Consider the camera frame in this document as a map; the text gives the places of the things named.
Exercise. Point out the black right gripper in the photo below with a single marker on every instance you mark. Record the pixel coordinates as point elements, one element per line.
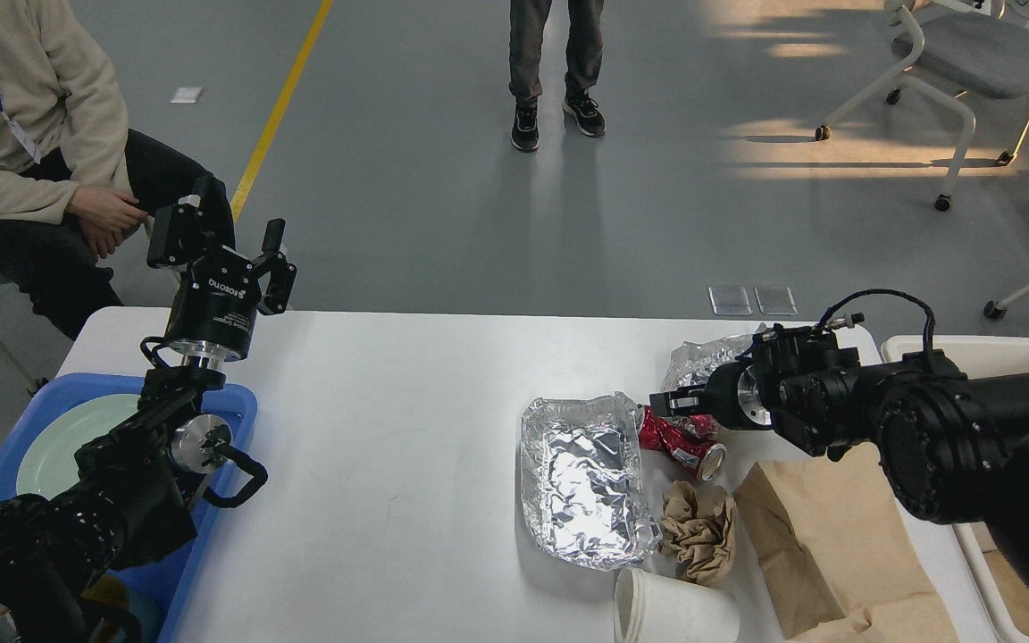
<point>730,396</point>

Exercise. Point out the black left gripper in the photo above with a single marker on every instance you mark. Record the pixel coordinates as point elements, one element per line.
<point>217,302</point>

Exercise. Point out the crushed red can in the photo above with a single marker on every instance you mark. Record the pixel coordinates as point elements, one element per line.
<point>691,442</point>

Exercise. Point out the aluminium foil tray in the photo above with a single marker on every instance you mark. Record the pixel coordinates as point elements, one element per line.
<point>581,484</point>

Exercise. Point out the white paper cup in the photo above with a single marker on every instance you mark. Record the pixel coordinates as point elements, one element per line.
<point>655,608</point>

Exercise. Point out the green plate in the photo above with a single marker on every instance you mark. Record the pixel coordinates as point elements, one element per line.
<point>48,467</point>

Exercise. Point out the dark teal mug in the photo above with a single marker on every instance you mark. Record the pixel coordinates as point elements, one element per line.
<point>110,602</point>

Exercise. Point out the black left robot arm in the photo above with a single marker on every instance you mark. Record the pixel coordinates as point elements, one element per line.
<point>138,484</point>

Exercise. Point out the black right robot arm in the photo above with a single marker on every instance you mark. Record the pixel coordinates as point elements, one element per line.
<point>821,398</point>

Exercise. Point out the crumpled brown paper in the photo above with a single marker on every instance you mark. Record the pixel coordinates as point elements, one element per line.
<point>696,527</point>

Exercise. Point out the person in beige sweater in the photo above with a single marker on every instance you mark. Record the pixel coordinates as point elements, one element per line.
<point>75,179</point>

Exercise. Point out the brown paper bag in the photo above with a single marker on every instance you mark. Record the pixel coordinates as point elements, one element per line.
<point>838,563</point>

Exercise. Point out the white plastic bin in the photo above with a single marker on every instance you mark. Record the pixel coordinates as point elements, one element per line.
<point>988,572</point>

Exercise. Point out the white chair leg right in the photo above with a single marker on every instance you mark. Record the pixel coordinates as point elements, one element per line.
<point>996,309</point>

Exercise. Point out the blue plastic tray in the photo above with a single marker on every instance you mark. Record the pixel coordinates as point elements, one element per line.
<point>169,581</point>

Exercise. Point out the grey office chair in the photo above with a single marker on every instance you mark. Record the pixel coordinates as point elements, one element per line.
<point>954,53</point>

